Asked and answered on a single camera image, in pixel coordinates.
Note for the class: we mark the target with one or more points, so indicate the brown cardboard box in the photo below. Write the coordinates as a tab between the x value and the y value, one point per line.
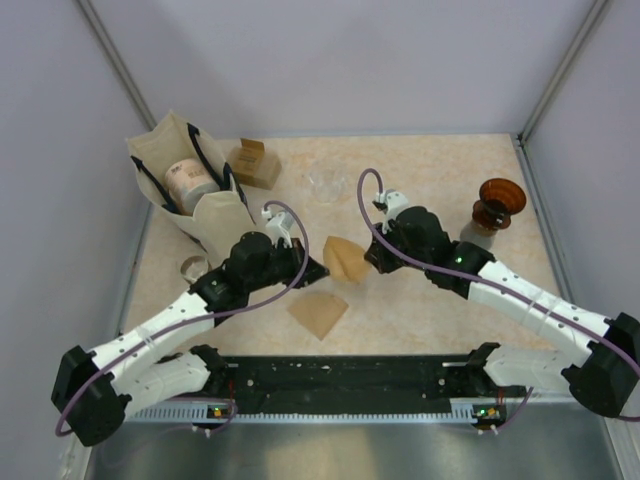
254	165

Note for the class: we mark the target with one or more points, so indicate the cream canvas tote bag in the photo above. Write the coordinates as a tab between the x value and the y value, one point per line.
219	219

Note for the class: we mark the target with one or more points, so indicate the brown paper filter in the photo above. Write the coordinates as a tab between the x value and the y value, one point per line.
345	260
318	312

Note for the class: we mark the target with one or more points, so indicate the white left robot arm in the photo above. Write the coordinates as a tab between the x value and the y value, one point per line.
96	390

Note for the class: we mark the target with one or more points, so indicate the amber glass coffee dripper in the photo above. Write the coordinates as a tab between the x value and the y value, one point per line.
499	200

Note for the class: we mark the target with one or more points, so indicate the left aluminium frame post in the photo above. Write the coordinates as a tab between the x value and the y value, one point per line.
116	62

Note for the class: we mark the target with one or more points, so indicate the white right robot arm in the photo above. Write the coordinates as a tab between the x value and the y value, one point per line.
595	358

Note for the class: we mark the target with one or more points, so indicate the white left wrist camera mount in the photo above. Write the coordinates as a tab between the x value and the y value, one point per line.
278	227

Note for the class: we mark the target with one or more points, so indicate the right aluminium frame post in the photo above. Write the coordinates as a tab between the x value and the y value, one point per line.
595	15

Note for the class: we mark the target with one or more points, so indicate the aluminium frame post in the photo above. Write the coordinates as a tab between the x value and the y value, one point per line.
595	15
116	62

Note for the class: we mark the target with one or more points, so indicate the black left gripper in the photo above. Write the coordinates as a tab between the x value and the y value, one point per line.
313	272

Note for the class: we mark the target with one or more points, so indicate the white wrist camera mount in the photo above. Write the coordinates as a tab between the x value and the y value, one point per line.
392	200
278	227

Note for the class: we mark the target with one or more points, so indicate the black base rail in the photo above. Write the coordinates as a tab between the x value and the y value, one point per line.
347	385

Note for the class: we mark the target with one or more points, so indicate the clear plastic cup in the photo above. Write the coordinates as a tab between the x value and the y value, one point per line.
327	184

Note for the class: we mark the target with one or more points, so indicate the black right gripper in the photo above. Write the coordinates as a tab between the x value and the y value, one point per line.
376	255

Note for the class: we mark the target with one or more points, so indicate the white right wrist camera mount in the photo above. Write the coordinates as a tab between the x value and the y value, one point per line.
392	200

